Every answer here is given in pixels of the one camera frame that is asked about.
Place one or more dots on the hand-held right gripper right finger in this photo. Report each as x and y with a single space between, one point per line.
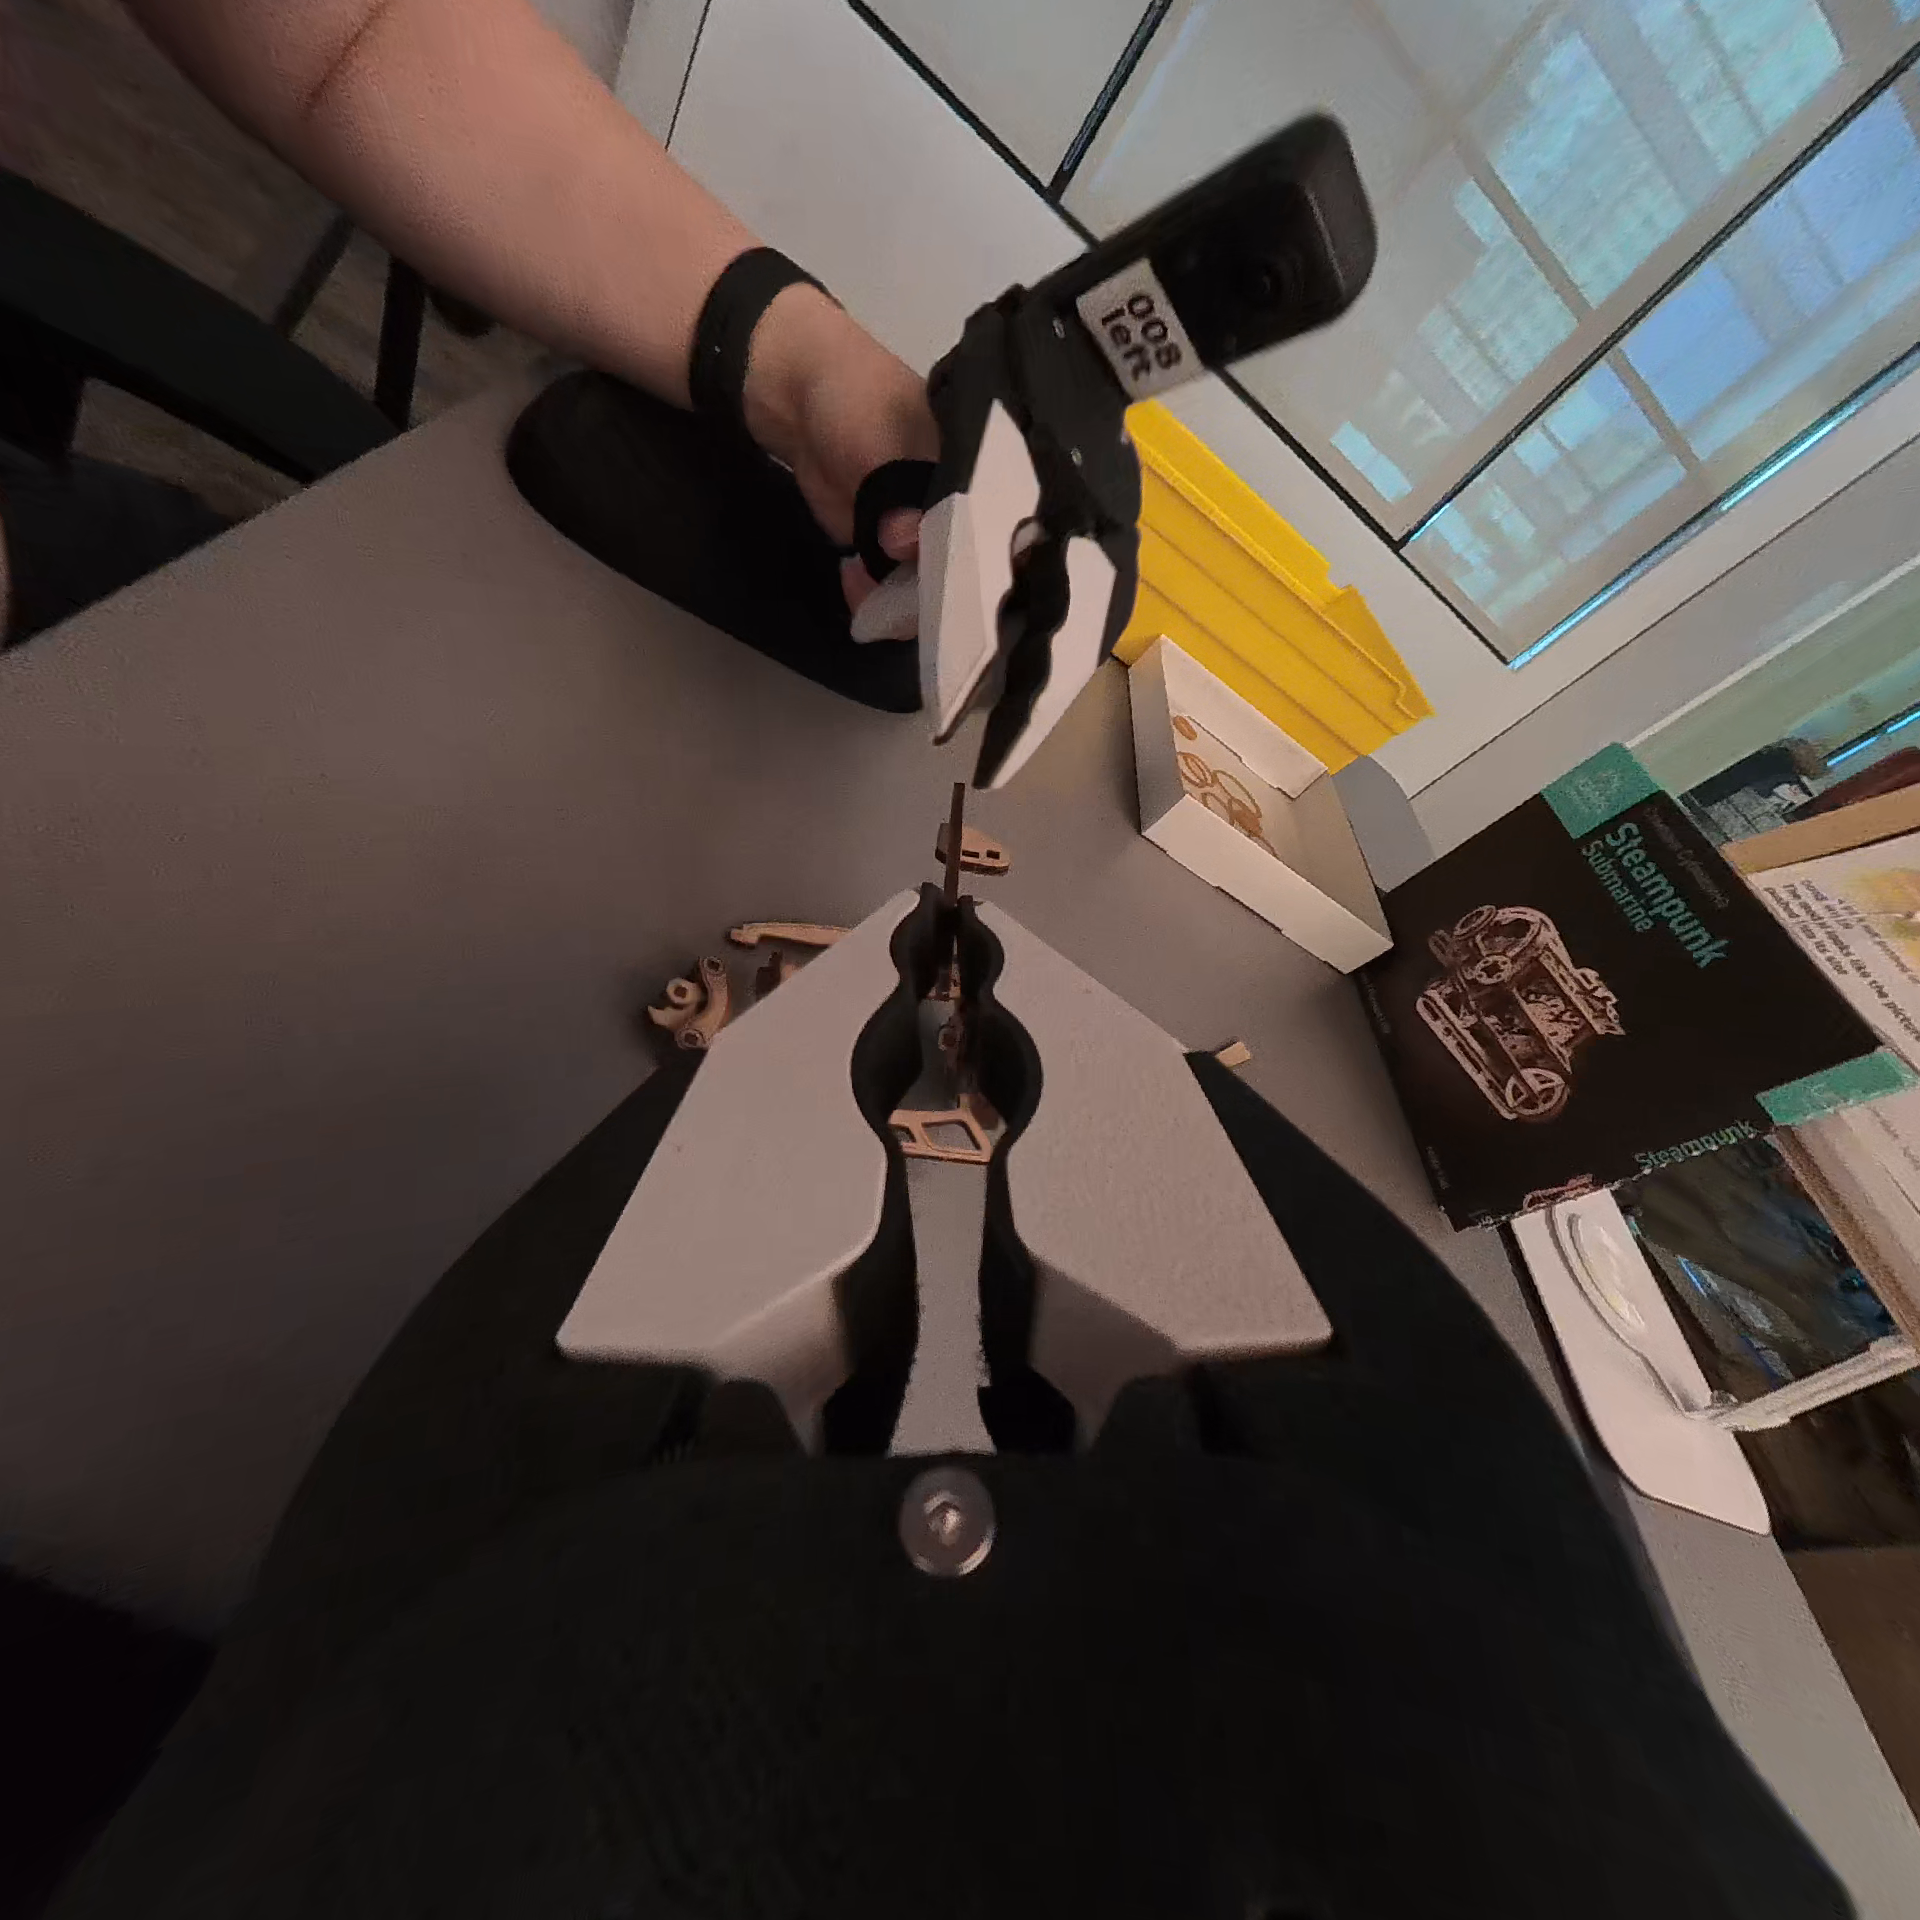
1142 1200

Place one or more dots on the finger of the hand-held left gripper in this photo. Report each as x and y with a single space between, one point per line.
1073 644
961 598

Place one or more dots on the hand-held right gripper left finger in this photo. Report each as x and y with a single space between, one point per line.
751 1200

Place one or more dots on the wooden model assembly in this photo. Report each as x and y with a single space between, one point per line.
978 856

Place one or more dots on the person's left forearm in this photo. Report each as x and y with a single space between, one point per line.
494 165

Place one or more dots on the black model kit box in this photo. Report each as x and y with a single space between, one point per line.
1575 974

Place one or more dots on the person's left hand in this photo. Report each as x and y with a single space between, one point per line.
855 405

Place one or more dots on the curved wooden part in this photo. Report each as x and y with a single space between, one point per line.
681 1009

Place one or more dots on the yellow plastic bin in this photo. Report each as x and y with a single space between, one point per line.
1277 598

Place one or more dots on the illustrated instruction booklet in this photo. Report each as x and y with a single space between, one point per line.
1243 885

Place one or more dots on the black wristband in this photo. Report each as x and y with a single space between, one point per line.
720 322

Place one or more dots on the window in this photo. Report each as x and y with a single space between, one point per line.
1650 224

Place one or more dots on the clear acrylic holder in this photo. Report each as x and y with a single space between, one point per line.
1799 1372

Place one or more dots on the printed paper sheet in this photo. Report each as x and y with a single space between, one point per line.
1846 931

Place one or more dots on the black chair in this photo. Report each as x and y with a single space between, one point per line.
182 329

